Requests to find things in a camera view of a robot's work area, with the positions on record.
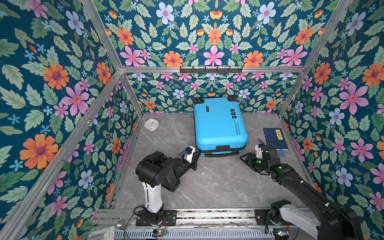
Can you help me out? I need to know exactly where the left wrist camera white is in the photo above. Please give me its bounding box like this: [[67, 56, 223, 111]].
[[183, 146, 196, 164]]

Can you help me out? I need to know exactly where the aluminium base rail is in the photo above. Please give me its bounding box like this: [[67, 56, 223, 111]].
[[92, 208, 270, 229]]

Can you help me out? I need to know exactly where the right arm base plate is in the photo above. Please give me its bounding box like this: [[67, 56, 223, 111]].
[[254, 208, 294, 227]]

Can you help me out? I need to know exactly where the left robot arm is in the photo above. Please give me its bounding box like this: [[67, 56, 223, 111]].
[[135, 146, 201, 215]]

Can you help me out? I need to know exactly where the black coat hook rail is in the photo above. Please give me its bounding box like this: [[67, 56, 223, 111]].
[[180, 66, 243, 74]]

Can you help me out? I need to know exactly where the dark blue book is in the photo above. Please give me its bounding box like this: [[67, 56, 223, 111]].
[[263, 128, 289, 150]]

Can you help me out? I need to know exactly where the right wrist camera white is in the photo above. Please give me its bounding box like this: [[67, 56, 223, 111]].
[[255, 144, 265, 159]]

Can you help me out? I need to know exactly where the blue suitcase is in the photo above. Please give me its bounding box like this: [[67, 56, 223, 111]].
[[194, 95, 248, 158]]

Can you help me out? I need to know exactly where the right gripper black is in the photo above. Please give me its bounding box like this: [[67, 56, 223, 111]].
[[239, 152, 270, 173]]

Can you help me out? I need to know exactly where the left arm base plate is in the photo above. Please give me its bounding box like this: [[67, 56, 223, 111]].
[[136, 210, 178, 227]]

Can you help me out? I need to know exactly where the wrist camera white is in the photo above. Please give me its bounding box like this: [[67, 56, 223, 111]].
[[183, 146, 196, 164], [255, 144, 265, 159]]

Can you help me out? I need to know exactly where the white round device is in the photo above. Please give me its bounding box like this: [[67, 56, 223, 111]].
[[144, 119, 160, 132]]

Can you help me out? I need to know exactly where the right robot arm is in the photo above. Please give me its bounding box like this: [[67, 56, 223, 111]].
[[240, 145, 364, 240]]

